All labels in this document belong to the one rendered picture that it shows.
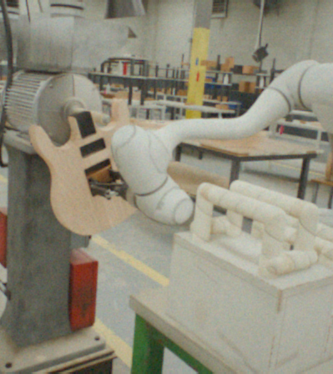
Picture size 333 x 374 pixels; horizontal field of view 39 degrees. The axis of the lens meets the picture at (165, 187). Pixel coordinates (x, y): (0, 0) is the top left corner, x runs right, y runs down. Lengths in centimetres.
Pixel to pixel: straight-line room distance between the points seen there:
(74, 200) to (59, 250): 47
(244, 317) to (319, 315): 13
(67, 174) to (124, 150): 39
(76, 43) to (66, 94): 34
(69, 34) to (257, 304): 89
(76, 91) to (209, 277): 98
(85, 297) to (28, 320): 25
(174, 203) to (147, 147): 16
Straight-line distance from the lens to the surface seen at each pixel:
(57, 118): 163
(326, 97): 135
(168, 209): 119
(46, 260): 193
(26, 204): 183
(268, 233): 74
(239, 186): 90
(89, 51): 135
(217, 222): 90
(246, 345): 81
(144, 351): 107
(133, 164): 114
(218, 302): 84
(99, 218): 157
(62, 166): 147
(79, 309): 208
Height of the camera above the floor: 139
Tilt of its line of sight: 13 degrees down
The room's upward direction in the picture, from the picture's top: 5 degrees clockwise
